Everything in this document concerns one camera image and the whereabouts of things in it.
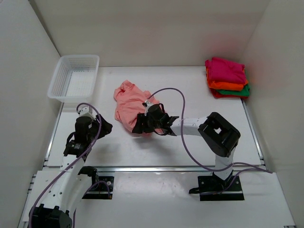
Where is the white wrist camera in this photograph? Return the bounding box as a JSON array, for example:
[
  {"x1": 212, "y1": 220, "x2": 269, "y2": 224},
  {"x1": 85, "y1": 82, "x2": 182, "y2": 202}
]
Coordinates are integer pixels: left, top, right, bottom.
[
  {"x1": 77, "y1": 106, "x2": 94, "y2": 119},
  {"x1": 142, "y1": 100, "x2": 154, "y2": 108}
]

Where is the folded green t-shirt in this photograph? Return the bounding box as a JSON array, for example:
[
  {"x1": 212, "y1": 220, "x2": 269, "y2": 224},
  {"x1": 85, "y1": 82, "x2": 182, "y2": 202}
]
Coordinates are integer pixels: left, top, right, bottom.
[{"x1": 217, "y1": 84, "x2": 250, "y2": 97}]

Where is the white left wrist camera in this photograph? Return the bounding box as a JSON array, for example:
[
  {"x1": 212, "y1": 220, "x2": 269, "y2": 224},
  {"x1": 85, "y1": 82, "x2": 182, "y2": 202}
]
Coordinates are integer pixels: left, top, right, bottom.
[{"x1": 77, "y1": 106, "x2": 94, "y2": 119}]

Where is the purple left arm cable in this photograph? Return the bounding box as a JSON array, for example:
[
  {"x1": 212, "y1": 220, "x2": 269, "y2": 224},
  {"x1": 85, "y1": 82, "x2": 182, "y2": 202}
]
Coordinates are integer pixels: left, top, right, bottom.
[{"x1": 28, "y1": 102, "x2": 111, "y2": 228}]

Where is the aluminium table rail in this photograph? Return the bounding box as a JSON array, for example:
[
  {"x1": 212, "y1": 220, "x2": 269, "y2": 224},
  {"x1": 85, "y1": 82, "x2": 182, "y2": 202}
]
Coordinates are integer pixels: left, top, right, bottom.
[{"x1": 42, "y1": 98, "x2": 266, "y2": 174}]

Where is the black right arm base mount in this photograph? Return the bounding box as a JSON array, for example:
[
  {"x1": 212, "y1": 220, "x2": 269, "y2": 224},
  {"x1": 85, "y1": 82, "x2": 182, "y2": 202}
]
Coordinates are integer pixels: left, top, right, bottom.
[{"x1": 189, "y1": 175, "x2": 245, "y2": 201}]

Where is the white perforated plastic basket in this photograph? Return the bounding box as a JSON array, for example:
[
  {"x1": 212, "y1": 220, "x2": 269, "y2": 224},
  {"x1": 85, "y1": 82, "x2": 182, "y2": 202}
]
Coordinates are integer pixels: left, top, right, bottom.
[{"x1": 47, "y1": 55, "x2": 100, "y2": 104}]

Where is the folded magenta t-shirt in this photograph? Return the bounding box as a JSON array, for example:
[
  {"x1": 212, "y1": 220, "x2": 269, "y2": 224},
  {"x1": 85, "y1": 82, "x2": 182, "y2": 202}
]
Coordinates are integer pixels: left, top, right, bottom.
[{"x1": 205, "y1": 57, "x2": 246, "y2": 84}]

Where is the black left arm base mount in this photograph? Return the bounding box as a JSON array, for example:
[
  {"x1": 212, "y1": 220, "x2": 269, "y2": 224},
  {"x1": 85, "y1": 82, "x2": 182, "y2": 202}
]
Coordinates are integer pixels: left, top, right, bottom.
[{"x1": 82, "y1": 176, "x2": 114, "y2": 200}]

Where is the folded red t-shirt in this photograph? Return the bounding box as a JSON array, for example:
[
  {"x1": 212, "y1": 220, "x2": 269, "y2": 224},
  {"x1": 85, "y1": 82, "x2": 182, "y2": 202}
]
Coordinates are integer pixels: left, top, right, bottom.
[{"x1": 210, "y1": 88, "x2": 248, "y2": 99}]

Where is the folded orange t-shirt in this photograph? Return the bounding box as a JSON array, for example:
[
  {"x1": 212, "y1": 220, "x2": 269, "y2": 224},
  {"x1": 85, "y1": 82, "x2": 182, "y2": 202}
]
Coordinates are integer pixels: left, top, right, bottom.
[{"x1": 206, "y1": 69, "x2": 248, "y2": 91}]

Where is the salmon pink t-shirt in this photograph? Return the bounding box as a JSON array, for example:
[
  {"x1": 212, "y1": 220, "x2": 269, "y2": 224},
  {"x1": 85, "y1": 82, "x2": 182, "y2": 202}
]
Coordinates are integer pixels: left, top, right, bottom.
[{"x1": 114, "y1": 80, "x2": 151, "y2": 136}]

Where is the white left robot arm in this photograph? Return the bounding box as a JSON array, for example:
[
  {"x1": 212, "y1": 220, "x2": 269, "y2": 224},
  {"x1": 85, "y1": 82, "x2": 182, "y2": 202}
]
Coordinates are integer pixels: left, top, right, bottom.
[{"x1": 28, "y1": 114, "x2": 113, "y2": 228}]

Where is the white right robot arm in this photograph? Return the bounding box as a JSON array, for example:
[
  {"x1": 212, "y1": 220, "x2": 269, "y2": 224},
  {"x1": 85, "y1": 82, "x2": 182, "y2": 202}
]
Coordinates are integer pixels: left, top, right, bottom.
[{"x1": 132, "y1": 101, "x2": 240, "y2": 182}]

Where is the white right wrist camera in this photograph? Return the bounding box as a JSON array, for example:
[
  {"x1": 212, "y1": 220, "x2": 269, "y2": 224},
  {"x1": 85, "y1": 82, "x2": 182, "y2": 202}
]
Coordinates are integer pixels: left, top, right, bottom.
[{"x1": 142, "y1": 100, "x2": 154, "y2": 108}]

